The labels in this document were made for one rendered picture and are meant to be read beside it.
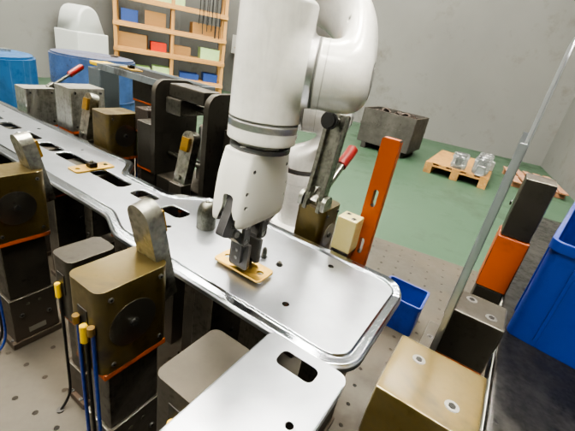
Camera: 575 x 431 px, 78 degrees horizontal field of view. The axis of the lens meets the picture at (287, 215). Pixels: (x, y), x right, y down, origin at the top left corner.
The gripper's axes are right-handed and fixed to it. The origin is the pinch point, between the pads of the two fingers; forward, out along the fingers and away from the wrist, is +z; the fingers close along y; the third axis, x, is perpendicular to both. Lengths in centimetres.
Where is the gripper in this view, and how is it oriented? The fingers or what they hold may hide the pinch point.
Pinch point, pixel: (246, 250)
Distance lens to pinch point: 51.1
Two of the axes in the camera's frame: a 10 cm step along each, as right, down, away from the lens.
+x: 8.2, 3.6, -4.5
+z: -1.7, 8.9, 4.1
